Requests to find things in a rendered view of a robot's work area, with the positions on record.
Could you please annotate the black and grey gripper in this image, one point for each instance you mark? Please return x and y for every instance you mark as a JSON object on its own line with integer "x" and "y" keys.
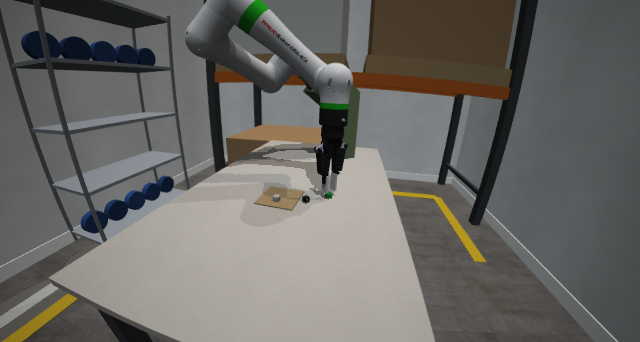
{"x": 330, "y": 149}

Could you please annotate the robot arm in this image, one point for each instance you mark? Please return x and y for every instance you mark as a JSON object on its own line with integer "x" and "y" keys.
{"x": 207, "y": 37}

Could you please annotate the tan square mat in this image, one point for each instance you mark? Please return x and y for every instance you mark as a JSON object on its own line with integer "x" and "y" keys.
{"x": 289, "y": 198}

